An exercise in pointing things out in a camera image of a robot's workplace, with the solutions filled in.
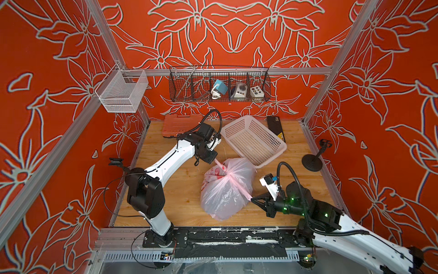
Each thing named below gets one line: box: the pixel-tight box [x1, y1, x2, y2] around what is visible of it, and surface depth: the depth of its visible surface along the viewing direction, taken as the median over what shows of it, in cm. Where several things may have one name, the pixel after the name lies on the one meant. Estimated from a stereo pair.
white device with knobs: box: [230, 82, 248, 102], surface depth 93 cm
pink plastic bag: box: [200, 157, 257, 221], surface depth 75 cm
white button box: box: [249, 85, 265, 103], surface depth 96 cm
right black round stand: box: [301, 139, 333, 172], surface depth 97 cm
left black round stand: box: [108, 157, 125, 169], surface depth 74 cm
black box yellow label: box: [266, 116, 286, 143], surface depth 120 cm
